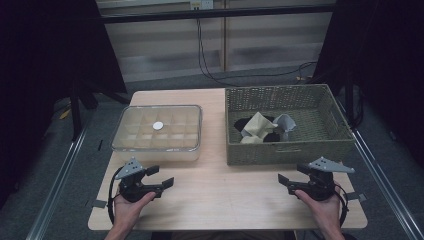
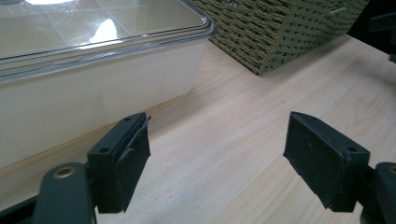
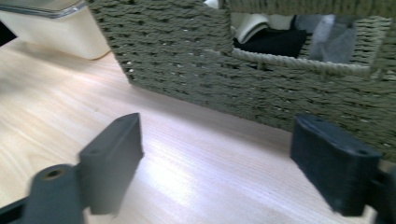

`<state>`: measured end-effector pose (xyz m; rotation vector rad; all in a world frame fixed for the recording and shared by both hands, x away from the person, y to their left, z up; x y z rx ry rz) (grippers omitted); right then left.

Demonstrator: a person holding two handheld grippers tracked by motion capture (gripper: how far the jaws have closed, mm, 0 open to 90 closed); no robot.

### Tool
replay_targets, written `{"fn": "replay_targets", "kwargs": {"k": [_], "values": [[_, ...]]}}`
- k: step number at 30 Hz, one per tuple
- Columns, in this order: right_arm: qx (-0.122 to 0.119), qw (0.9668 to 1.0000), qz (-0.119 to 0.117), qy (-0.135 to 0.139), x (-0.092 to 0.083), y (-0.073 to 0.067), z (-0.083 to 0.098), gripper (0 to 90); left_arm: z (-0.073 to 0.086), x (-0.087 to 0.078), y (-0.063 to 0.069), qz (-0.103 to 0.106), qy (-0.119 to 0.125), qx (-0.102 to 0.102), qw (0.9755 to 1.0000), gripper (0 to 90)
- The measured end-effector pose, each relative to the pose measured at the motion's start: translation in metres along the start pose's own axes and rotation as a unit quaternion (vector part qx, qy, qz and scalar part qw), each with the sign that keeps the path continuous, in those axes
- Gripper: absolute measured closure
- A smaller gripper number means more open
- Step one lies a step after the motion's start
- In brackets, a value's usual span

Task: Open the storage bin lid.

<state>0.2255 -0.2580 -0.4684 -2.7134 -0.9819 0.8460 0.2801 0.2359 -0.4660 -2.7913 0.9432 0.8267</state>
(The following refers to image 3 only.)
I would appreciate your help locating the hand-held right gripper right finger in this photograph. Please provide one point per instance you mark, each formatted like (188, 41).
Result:
(336, 168)

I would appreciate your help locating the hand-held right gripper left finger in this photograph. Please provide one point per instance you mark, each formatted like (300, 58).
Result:
(109, 161)

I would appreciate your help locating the green woven basket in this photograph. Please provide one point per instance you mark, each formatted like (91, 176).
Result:
(186, 62)

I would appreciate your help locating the grey sock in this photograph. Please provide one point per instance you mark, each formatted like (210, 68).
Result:
(333, 40)

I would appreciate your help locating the cream divided storage box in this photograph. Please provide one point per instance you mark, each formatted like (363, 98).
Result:
(62, 34)

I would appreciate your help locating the black sock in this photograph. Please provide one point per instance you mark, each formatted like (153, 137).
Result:
(271, 42)

